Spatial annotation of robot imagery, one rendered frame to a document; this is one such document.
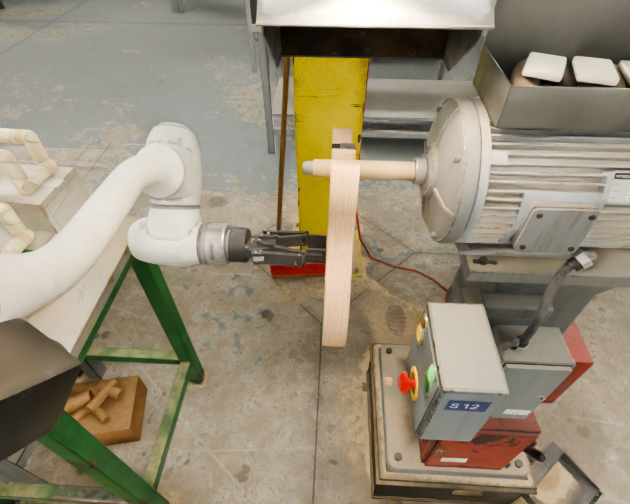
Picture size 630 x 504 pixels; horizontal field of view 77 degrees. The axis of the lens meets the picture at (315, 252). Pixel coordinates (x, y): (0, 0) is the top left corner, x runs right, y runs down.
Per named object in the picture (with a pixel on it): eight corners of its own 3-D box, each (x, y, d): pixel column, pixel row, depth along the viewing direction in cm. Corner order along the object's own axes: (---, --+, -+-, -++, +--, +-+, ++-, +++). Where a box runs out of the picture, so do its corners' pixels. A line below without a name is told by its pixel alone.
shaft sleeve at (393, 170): (410, 172, 73) (414, 158, 71) (412, 183, 71) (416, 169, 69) (314, 169, 74) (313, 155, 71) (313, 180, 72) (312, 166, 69)
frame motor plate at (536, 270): (604, 206, 89) (613, 193, 86) (662, 289, 73) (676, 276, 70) (443, 200, 90) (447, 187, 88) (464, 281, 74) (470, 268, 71)
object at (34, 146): (58, 168, 97) (39, 133, 90) (51, 176, 95) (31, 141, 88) (46, 167, 97) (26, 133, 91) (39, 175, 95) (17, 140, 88)
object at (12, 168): (39, 188, 92) (16, 153, 85) (30, 197, 89) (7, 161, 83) (26, 187, 92) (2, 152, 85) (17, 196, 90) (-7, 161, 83)
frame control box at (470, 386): (506, 355, 89) (557, 282, 70) (538, 458, 74) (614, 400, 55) (396, 350, 90) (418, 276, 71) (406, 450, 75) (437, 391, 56)
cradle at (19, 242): (40, 235, 92) (32, 225, 89) (9, 273, 84) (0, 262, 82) (26, 234, 92) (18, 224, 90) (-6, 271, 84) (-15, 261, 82)
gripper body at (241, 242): (236, 252, 90) (276, 254, 89) (226, 269, 82) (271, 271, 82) (234, 221, 87) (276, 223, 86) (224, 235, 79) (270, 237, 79)
